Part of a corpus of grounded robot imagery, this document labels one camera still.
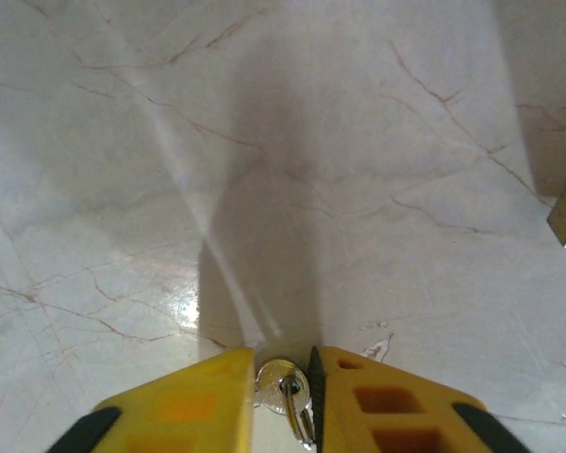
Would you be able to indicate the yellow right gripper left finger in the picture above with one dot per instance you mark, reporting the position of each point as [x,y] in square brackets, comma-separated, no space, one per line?
[193,401]

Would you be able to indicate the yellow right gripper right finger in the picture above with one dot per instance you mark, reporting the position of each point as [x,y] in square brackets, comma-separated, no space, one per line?
[405,415]

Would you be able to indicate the small silver key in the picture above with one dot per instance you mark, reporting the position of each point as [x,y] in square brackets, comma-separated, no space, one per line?
[272,382]

